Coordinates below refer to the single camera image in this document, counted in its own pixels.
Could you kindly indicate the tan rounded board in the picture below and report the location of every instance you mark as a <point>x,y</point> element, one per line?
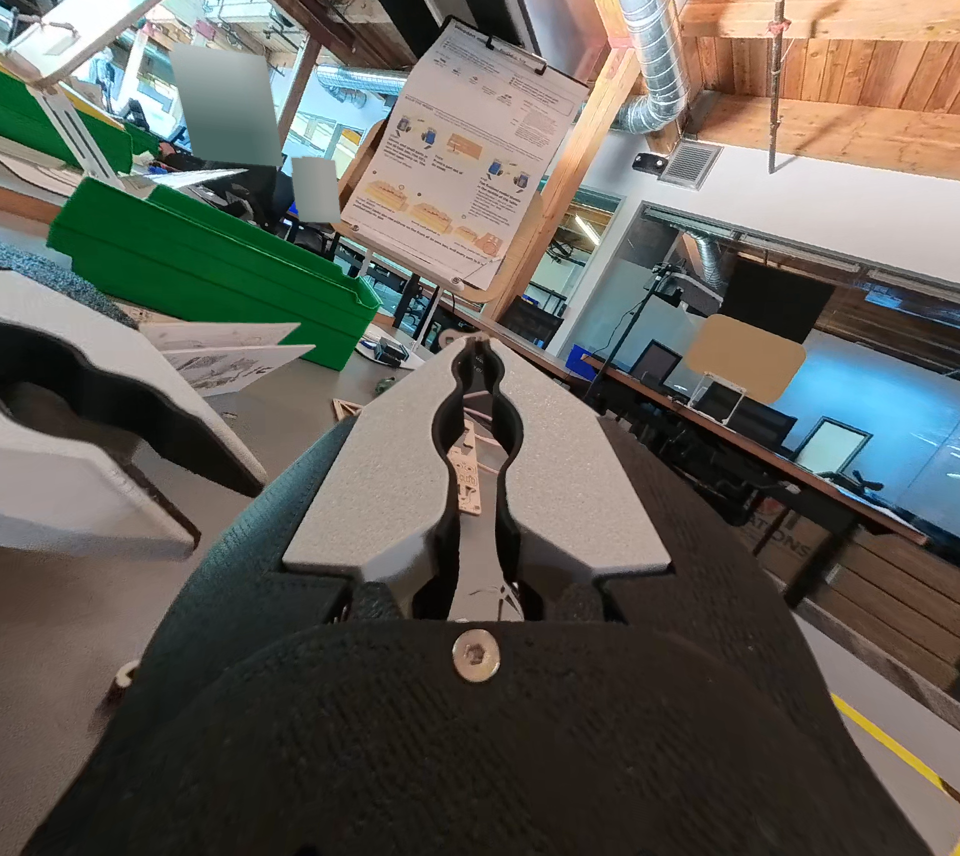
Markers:
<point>746,357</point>

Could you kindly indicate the dark monitor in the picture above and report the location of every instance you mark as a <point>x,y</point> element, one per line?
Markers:
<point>654,363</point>
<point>832,444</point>

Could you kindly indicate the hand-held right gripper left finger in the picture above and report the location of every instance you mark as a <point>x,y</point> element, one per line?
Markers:
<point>375,481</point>

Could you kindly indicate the long wooden desk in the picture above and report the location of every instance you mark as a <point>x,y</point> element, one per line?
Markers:
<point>825,489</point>

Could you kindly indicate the cardboard box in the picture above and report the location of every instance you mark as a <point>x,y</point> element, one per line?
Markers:
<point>787,541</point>

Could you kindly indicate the metal ceiling pipe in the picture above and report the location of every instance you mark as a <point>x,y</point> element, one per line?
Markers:
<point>781,9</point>

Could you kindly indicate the wooden triangle piece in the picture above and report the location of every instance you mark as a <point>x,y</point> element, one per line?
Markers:
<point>346,411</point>

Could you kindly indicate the small wooden washer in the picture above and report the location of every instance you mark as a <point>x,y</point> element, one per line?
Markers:
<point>126,676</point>

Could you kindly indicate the printed instruction sheet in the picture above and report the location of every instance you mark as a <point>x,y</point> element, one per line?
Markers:
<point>465,144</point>

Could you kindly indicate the wooden model part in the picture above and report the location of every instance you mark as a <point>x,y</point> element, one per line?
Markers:
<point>466,474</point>

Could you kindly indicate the blue plastic bin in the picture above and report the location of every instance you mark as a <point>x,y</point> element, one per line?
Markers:
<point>581,361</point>

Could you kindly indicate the wooden clipboard board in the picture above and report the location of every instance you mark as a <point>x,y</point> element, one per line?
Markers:
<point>517,249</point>

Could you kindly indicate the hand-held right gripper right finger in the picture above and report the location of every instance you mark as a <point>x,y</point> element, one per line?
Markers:
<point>577,489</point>

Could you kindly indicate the white tilted board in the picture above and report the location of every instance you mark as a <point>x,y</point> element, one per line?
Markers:
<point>97,16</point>

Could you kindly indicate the white board stand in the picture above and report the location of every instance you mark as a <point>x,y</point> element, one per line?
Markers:
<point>75,129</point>

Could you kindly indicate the clear board stand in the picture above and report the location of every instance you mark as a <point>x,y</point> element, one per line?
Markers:
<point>716,399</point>

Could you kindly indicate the silver air duct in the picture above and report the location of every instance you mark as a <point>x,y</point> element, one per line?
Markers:
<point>645,9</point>
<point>360,82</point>

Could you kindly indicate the green plastic bin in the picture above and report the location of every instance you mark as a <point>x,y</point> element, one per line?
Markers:
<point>45,129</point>
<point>187,256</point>

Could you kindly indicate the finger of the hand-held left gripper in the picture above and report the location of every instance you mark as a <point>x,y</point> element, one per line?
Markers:
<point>60,489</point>
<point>97,331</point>

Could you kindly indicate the open instruction booklet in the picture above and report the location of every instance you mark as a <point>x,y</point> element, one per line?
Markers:
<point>225,361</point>

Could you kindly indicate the small black device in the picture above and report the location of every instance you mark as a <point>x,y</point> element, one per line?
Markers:
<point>390,350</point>

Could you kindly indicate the slanted wooden beam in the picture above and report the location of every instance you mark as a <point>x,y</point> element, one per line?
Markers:
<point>577,181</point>

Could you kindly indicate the grey wall vent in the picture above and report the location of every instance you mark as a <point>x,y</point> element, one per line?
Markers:
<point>690,164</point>

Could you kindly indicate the black wall panel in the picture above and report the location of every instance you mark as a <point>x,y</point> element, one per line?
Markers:
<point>776,301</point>

